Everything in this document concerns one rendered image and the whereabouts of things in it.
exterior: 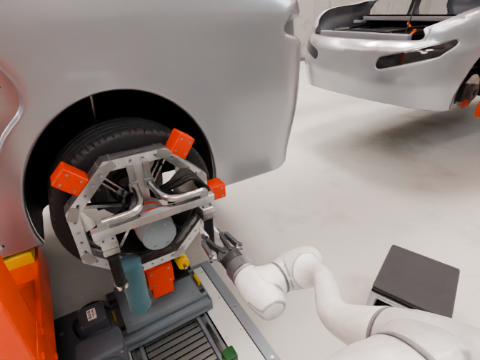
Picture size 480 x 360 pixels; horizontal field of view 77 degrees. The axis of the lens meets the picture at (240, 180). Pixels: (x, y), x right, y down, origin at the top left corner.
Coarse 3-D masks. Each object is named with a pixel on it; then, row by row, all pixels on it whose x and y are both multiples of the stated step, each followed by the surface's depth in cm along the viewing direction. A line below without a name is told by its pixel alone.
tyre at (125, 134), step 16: (96, 128) 119; (112, 128) 116; (128, 128) 115; (144, 128) 117; (160, 128) 125; (64, 144) 121; (80, 144) 112; (96, 144) 108; (112, 144) 110; (128, 144) 113; (144, 144) 117; (64, 160) 111; (80, 160) 107; (192, 160) 131; (48, 176) 123; (208, 176) 140; (48, 192) 118; (64, 192) 108; (64, 224) 113; (64, 240) 116
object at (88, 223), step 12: (156, 168) 128; (108, 180) 117; (192, 180) 136; (120, 192) 122; (132, 192) 125; (180, 192) 152; (96, 204) 119; (108, 204) 121; (120, 204) 124; (84, 216) 136; (180, 216) 147; (84, 228) 123; (180, 228) 143; (120, 240) 132; (132, 240) 143; (120, 252) 131; (132, 252) 135; (144, 252) 138
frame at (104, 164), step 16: (160, 144) 116; (96, 160) 107; (112, 160) 104; (128, 160) 107; (144, 160) 111; (176, 160) 118; (96, 176) 104; (64, 208) 107; (80, 208) 105; (80, 224) 108; (192, 224) 141; (80, 240) 110; (176, 240) 140; (192, 240) 139; (80, 256) 113; (96, 256) 117; (144, 256) 134; (160, 256) 133; (176, 256) 138
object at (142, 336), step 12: (192, 276) 185; (204, 288) 174; (108, 300) 171; (204, 300) 170; (120, 312) 164; (180, 312) 163; (192, 312) 163; (204, 312) 169; (120, 324) 157; (156, 324) 157; (168, 324) 157; (180, 324) 162; (132, 336) 151; (144, 336) 151; (156, 336) 156; (132, 348) 150
